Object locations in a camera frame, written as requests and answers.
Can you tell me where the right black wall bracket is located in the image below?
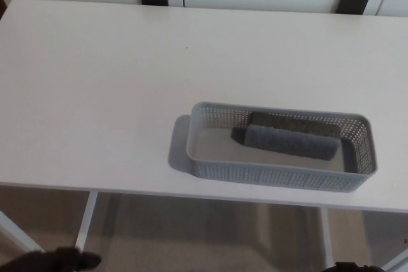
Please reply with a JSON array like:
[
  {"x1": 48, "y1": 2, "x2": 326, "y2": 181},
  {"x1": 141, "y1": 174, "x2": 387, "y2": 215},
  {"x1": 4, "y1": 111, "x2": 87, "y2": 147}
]
[{"x1": 334, "y1": 0, "x2": 374, "y2": 16}]

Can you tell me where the grey perforated plastic basket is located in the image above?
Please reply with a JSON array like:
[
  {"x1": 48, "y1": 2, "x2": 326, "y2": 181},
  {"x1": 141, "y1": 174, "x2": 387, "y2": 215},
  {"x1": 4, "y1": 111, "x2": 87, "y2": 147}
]
[{"x1": 185, "y1": 101, "x2": 381, "y2": 194}]

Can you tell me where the white desk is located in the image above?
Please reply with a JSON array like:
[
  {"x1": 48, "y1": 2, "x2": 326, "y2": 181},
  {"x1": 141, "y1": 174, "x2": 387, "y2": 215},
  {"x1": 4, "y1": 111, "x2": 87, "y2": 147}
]
[{"x1": 0, "y1": 0, "x2": 408, "y2": 272}]

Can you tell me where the dark grey felt board eraser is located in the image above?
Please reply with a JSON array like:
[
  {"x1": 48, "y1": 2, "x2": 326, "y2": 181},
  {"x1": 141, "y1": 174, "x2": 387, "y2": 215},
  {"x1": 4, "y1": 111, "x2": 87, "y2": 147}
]
[{"x1": 244, "y1": 111, "x2": 342, "y2": 161}]

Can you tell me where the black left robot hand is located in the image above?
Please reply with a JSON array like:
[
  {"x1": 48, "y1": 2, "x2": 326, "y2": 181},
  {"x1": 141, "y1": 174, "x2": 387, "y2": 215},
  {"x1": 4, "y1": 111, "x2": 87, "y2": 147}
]
[{"x1": 0, "y1": 246, "x2": 103, "y2": 272}]

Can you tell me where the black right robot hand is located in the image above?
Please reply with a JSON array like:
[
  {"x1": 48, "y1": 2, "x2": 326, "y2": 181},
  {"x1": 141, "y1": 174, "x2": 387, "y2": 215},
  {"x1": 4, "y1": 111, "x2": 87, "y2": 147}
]
[{"x1": 324, "y1": 261, "x2": 388, "y2": 272}]

